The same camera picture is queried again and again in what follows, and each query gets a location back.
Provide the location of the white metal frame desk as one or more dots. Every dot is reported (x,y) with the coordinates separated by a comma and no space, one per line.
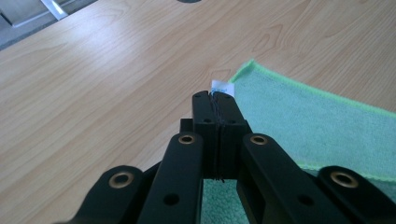
(54,8)

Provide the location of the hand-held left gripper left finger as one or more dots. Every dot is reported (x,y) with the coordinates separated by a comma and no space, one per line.
(205,137)

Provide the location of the green microfibre towel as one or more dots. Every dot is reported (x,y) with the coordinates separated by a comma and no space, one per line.
(311,124)

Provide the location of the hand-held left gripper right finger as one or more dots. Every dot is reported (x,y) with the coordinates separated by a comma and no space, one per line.
(229,137)

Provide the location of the black round table grommet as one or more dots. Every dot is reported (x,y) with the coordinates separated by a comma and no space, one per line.
(189,1)

